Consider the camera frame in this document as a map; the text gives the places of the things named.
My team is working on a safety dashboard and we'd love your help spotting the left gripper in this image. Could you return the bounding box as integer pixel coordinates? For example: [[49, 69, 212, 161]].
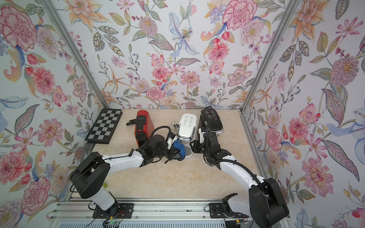
[[153, 144, 182, 160]]

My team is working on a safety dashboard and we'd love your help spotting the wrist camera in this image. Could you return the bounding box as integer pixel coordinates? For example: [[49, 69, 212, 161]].
[[198, 127, 206, 144], [166, 133, 177, 150]]

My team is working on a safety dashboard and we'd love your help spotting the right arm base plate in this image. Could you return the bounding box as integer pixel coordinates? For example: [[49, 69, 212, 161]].
[[204, 202, 249, 219]]

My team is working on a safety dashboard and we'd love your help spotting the black white chessboard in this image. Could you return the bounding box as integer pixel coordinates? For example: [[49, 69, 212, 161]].
[[85, 109, 123, 144]]

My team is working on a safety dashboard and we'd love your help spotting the white coffee machine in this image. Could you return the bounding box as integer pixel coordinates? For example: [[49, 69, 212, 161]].
[[177, 113, 197, 159]]

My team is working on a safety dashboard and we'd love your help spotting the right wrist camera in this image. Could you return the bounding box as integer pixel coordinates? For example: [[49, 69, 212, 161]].
[[198, 127, 206, 144]]

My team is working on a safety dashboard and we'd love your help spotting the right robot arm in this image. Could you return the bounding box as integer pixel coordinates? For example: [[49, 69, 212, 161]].
[[190, 108, 290, 228]]

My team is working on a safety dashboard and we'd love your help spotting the black coffee machine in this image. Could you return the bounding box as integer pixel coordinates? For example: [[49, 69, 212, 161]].
[[198, 106, 224, 136]]

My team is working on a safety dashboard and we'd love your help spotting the aluminium front rail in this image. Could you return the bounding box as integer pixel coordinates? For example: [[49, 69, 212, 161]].
[[47, 199, 293, 222]]

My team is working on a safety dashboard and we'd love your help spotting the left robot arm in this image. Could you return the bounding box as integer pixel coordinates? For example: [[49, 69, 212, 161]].
[[70, 126, 180, 219]]

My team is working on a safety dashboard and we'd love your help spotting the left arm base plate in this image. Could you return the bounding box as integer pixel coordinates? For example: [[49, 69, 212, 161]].
[[92, 203, 134, 219]]

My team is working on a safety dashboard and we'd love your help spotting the red coffee machine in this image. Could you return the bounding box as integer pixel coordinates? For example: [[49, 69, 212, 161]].
[[135, 110, 155, 147]]

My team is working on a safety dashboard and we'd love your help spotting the blue grey cleaning cloth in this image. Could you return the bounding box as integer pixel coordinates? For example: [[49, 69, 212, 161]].
[[171, 140, 186, 161]]

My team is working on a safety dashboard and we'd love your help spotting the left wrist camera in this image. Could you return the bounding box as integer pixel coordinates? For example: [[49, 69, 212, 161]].
[[166, 133, 177, 150]]

